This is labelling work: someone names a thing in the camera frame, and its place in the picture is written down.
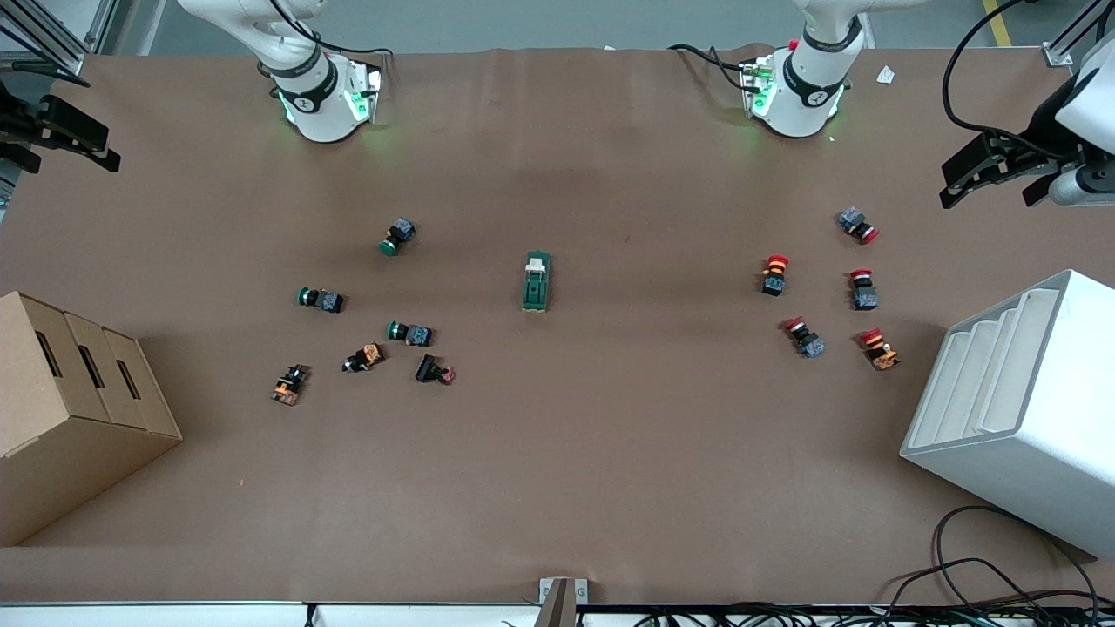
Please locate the green load switch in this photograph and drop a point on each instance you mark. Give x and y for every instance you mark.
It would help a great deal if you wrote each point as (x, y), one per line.
(537, 283)

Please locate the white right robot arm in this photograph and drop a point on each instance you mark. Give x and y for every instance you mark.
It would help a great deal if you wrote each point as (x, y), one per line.
(318, 104)

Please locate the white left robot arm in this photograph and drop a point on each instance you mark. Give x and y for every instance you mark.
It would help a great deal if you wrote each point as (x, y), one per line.
(810, 87)

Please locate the white paper scrap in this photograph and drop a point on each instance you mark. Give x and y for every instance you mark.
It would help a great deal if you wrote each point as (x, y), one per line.
(886, 75)

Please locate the red emergency stop button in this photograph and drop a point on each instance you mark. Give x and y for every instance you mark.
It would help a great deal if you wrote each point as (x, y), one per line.
(863, 290)
(858, 225)
(805, 337)

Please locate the red button with orange body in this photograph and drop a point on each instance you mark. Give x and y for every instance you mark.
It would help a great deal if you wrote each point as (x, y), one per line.
(880, 348)

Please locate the white plastic organiser bin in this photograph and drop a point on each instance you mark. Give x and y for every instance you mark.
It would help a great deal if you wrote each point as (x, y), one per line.
(1028, 418)

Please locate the brown cardboard box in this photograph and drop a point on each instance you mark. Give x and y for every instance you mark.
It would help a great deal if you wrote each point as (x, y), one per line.
(52, 435)

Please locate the brown paper table cover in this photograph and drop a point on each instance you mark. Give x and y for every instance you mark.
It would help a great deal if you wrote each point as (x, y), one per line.
(610, 453)

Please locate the aluminium frame profile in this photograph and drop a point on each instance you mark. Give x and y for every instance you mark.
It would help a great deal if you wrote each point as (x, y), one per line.
(1076, 35)
(52, 39)

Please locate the green push button switch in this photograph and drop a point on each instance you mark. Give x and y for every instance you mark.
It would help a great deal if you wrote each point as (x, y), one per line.
(409, 333)
(320, 300)
(398, 235)

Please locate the black orange selector switch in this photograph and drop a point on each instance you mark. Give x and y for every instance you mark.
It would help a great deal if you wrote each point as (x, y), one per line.
(289, 384)
(363, 358)

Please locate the black square button switch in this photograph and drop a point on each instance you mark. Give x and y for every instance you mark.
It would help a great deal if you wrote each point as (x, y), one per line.
(433, 370)

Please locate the white table edge rail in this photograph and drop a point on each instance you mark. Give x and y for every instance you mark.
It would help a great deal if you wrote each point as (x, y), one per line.
(174, 615)

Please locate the grey metal table bracket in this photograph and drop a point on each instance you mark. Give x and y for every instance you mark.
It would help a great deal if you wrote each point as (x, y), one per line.
(562, 601)

